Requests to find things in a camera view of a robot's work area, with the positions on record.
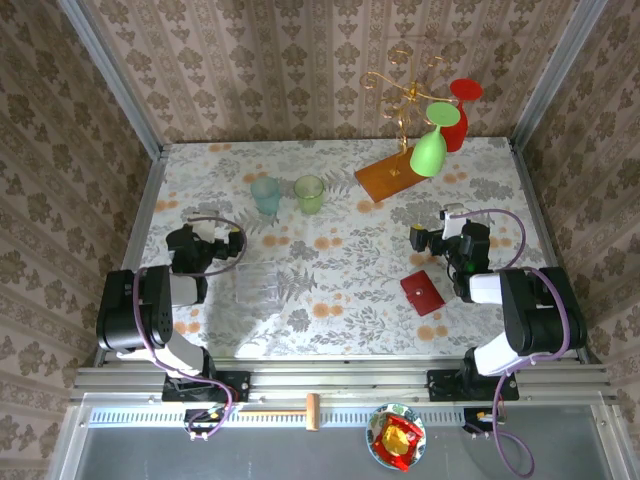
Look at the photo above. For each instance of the clear plastic tray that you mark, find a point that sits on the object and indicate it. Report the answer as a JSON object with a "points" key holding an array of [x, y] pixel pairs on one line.
{"points": [[257, 285]]}

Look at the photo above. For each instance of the red card holder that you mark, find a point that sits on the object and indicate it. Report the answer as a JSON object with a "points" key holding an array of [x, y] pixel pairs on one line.
{"points": [[422, 294]]}

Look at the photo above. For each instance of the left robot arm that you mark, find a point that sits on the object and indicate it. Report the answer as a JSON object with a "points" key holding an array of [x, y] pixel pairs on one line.
{"points": [[130, 310]]}

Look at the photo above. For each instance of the blue plastic cup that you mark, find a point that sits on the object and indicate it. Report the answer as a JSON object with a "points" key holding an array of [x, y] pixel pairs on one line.
{"points": [[265, 197]]}

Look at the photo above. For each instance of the green wine glass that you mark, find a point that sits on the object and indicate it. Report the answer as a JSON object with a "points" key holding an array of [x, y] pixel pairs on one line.
{"points": [[428, 155]]}

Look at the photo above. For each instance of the green plastic cup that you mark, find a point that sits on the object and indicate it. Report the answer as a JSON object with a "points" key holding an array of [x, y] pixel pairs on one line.
{"points": [[309, 196]]}

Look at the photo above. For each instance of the red wine glass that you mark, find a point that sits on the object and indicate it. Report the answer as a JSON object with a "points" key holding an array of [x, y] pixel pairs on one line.
{"points": [[457, 131]]}

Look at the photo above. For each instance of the wooden mallet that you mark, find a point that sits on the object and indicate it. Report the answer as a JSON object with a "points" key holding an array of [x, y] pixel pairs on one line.
{"points": [[313, 412]]}

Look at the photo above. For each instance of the slotted metal strip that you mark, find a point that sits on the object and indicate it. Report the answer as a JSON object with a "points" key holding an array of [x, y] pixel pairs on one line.
{"points": [[345, 416]]}

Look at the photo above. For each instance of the patterned bowl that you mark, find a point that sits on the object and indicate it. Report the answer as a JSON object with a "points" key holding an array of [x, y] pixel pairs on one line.
{"points": [[371, 435]]}

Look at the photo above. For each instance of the red yellow snack packet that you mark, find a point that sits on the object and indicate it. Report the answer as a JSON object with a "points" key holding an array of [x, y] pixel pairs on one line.
{"points": [[395, 440]]}

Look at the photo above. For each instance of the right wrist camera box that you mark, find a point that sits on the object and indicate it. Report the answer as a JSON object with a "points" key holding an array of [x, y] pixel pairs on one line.
{"points": [[452, 222]]}

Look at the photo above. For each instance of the aluminium table side rail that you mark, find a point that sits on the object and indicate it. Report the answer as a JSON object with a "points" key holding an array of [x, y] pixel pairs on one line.
{"points": [[141, 220], [539, 220]]}

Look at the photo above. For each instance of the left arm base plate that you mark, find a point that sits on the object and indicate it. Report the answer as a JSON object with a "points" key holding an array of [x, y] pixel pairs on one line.
{"points": [[235, 385]]}

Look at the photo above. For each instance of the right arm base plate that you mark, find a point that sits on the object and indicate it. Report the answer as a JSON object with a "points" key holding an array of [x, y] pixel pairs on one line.
{"points": [[440, 385]]}

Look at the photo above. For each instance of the aluminium mounting rail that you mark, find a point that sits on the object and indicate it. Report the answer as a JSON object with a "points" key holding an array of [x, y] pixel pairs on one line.
{"points": [[340, 380]]}

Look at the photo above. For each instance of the aluminium frame post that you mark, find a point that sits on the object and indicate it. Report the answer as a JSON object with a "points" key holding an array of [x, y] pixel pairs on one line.
{"points": [[556, 75], [111, 75]]}

